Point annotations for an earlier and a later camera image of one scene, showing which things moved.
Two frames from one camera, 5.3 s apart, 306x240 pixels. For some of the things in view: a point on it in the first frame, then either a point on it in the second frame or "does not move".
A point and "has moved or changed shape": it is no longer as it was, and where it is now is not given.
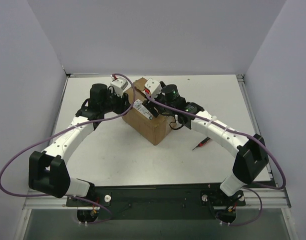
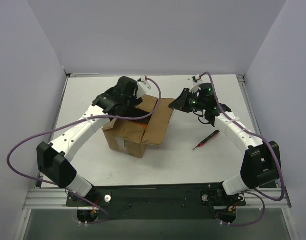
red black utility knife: x=201 y=143 does not move
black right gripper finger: x=152 y=107 -> x=181 y=102
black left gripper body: x=125 y=102 -> x=131 y=106
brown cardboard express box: x=154 y=129 has moved or changed shape
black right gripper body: x=151 y=105 -> x=184 y=100
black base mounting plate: x=160 y=201 does not move
